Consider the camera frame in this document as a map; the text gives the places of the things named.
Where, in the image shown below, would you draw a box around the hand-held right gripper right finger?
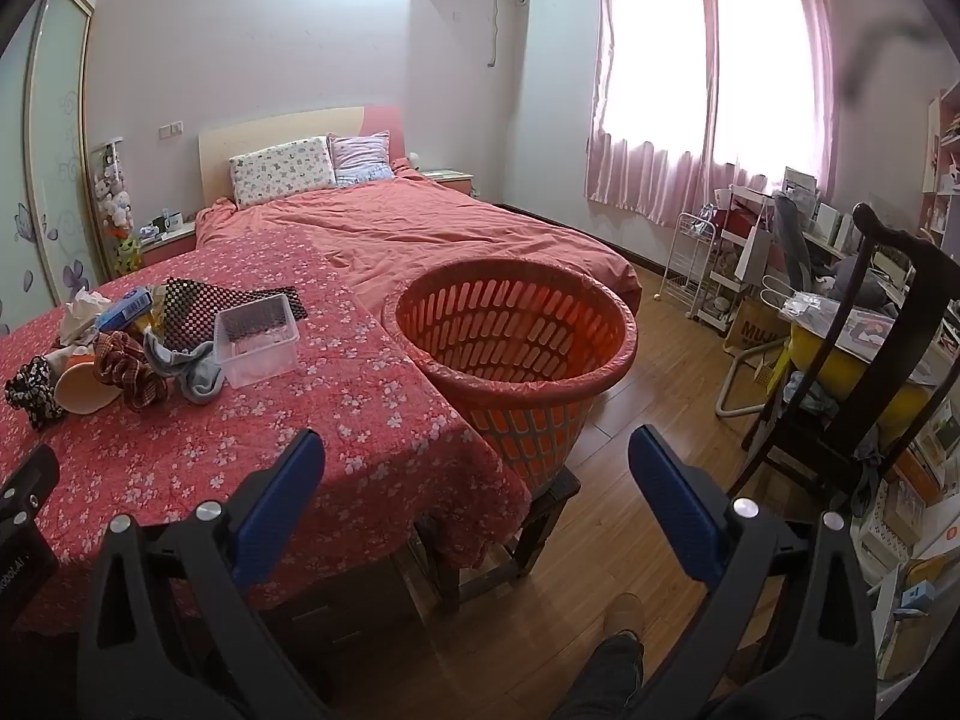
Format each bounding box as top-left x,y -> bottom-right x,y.
628,424 -> 897,720

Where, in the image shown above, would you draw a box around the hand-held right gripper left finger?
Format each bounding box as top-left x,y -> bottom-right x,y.
75,429 -> 331,720

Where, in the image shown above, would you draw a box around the orange plastic laundry basket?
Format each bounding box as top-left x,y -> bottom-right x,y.
382,259 -> 638,500

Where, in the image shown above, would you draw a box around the blue tissue pack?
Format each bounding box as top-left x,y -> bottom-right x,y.
96,289 -> 155,332

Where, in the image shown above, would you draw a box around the red floral table cloth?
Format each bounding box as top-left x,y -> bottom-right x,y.
0,229 -> 533,635

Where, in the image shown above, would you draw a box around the person's brown shoe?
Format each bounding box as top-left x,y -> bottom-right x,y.
604,592 -> 646,642

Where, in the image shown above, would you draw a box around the dark wooden stool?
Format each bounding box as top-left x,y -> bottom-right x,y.
409,465 -> 582,608

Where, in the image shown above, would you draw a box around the black floral scrunchie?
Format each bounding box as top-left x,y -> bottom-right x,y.
4,356 -> 67,432

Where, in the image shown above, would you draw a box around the gray sock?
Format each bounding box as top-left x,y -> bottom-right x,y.
144,330 -> 224,404

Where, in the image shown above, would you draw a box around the clear plastic box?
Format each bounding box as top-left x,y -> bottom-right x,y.
214,295 -> 301,389

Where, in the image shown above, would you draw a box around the orange paper cup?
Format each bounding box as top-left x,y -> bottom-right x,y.
54,352 -> 121,415

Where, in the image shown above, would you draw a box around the red plaid scrunchie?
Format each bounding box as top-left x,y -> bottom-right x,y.
91,330 -> 170,412

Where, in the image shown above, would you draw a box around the person's foot in slipper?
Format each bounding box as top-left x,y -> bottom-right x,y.
555,634 -> 646,720

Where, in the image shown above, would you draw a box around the black white checkered cloth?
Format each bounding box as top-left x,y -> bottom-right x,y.
154,277 -> 308,353

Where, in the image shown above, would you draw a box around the yellow plastic basin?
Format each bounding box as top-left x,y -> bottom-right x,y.
784,311 -> 938,428

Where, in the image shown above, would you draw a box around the crumpled white tissue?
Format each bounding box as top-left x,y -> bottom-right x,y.
58,286 -> 113,346

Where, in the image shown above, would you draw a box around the pile of boxes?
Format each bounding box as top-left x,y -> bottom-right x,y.
847,420 -> 960,683

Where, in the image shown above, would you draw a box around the white storage trolley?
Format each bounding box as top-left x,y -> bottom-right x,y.
697,187 -> 781,335

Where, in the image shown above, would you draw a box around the pink nightstand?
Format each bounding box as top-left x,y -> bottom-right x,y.
139,217 -> 200,267
420,169 -> 477,200

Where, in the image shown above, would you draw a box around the gray office chair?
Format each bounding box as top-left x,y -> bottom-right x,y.
769,191 -> 833,293

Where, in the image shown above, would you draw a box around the gray bag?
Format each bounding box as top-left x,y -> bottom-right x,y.
832,255 -> 905,310

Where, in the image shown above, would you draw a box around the bed with red quilt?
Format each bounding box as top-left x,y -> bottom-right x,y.
195,165 -> 642,323

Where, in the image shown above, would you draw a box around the white floral pillow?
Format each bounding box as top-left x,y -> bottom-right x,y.
229,136 -> 337,209

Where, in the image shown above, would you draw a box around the dark wooden chair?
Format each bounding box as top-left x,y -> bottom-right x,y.
727,202 -> 960,518

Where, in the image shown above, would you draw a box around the hanging plush toys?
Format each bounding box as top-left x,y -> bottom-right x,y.
90,139 -> 143,278

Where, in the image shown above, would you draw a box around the pink curtain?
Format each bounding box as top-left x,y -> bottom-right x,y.
709,0 -> 841,203
585,0 -> 717,230

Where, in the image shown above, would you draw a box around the pink striped pillow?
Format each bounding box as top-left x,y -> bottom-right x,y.
328,131 -> 396,187

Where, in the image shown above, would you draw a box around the beige and pink headboard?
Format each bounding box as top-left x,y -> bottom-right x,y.
199,105 -> 410,211

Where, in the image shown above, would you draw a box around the wardrobe with flower print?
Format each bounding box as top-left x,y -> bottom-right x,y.
0,0 -> 102,338

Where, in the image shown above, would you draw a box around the white and pink bookshelf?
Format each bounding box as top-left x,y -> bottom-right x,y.
919,82 -> 960,241

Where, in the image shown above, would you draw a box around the white air conditioner pipe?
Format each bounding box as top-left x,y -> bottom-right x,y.
487,0 -> 530,68

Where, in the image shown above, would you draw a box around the white metal tube frame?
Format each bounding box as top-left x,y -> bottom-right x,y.
712,274 -> 796,417

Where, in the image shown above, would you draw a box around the white wire rack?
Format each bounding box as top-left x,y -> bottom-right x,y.
660,211 -> 721,316

